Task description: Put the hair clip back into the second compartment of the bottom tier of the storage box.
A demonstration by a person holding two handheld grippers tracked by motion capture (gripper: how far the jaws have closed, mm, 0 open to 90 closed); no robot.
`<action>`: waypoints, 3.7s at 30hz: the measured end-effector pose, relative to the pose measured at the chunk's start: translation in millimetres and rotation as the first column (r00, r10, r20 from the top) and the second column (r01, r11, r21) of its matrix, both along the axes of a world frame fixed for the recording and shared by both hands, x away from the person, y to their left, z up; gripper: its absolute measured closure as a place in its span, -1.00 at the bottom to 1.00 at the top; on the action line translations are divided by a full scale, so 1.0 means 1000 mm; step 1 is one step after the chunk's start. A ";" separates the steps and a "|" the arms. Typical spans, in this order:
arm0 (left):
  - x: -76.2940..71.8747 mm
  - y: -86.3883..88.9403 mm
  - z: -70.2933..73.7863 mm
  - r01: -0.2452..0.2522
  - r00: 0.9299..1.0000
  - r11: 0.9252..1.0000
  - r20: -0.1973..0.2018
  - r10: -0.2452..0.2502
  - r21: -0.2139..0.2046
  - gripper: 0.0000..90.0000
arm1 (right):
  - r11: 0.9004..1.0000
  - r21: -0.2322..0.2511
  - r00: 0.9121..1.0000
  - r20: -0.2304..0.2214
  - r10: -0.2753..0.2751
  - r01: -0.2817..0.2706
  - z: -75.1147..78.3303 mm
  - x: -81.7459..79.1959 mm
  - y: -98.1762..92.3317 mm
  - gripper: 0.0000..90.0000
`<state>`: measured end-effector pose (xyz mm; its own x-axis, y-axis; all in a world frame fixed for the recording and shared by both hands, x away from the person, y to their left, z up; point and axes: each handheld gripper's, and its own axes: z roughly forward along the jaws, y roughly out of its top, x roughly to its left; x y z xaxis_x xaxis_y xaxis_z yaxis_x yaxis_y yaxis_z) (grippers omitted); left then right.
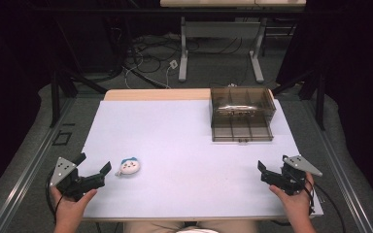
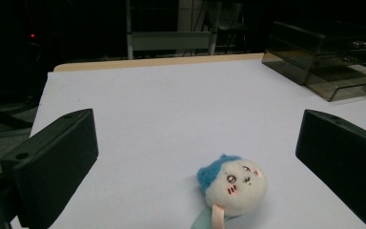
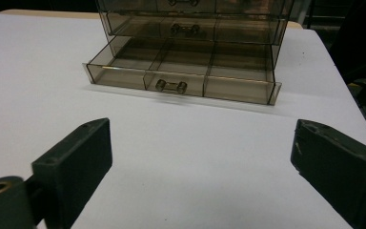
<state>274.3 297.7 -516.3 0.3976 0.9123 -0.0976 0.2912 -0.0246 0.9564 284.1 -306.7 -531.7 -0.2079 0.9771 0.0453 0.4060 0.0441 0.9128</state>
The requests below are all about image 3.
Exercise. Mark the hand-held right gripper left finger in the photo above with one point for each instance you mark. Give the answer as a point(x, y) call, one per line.
point(76, 162)

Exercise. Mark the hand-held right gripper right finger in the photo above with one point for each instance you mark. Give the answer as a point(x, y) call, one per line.
point(340, 165)

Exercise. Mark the smoky clear drawer cabinet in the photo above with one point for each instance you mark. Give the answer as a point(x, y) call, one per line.
point(274, 51)

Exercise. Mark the smoky clear closed drawer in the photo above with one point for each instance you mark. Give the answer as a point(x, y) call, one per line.
point(190, 5)
point(190, 28)

